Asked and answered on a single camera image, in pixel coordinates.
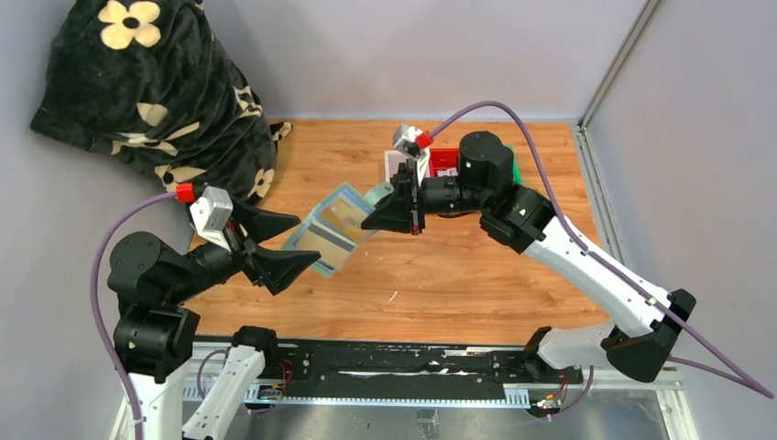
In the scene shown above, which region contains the gold card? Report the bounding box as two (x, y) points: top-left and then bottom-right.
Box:
(320, 194), (372, 242)

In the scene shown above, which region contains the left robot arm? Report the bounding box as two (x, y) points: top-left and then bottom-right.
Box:
(99, 209), (320, 439)

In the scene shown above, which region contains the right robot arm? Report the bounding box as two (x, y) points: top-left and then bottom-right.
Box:
(361, 125), (696, 383)

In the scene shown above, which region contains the white plastic bin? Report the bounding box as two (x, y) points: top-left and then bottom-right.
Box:
(384, 150), (407, 182)

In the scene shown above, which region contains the red plastic bin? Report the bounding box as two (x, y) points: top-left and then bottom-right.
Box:
(429, 148), (459, 177)

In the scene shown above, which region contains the green plastic bin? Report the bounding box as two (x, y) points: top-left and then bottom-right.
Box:
(507, 145), (523, 185)

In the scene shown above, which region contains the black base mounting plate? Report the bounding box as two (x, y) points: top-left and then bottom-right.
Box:
(257, 338), (584, 407)

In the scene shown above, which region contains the black floral blanket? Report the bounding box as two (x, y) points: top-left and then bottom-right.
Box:
(30, 1), (292, 205)

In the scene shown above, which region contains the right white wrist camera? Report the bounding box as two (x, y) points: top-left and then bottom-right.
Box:
(393, 124), (433, 184)

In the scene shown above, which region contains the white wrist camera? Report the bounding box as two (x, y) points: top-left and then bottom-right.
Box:
(393, 124), (433, 184)
(174, 182), (234, 251)

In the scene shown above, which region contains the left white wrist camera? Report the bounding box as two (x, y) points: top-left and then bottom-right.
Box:
(174, 182), (234, 251)

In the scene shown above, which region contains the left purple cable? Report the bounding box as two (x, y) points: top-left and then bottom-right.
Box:
(89, 182), (232, 440)

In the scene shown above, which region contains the aluminium frame rail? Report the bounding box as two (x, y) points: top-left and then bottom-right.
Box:
(115, 339), (698, 439)

